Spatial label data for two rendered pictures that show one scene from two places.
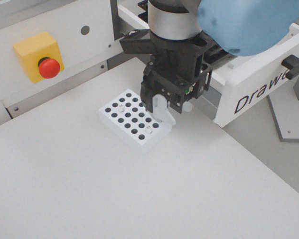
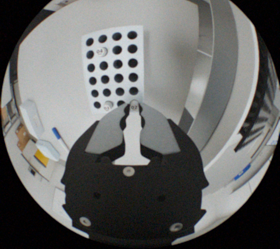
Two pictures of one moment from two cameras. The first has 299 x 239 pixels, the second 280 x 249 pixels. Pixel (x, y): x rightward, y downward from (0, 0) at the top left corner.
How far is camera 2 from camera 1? 0.52 m
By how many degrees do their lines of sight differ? 62
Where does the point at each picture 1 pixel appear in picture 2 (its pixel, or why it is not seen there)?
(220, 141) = not seen: hidden behind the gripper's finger
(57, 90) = not seen: outside the picture
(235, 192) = (135, 155)
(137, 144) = (92, 105)
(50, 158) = (48, 57)
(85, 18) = not seen: outside the picture
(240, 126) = (207, 62)
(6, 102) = (55, 2)
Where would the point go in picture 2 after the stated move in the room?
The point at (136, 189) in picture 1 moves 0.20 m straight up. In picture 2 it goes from (82, 120) to (47, 198)
